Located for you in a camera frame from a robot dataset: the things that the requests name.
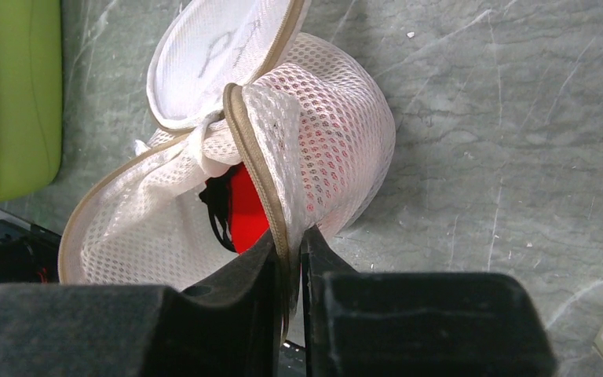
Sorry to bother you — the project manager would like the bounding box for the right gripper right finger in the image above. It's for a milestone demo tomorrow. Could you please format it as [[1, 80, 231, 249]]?
[[300, 227, 557, 376]]

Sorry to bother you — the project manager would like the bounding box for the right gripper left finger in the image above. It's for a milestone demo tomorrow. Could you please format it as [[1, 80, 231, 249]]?
[[0, 232, 282, 376]]

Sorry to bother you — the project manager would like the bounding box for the beige mesh laundry bag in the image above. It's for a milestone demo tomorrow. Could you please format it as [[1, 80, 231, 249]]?
[[57, 0, 397, 292]]

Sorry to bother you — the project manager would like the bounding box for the red bra in bag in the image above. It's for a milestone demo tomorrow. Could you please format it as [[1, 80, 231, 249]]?
[[199, 163, 269, 254]]

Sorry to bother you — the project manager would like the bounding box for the green plastic basin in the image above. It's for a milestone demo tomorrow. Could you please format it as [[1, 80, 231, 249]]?
[[0, 1, 63, 202]]

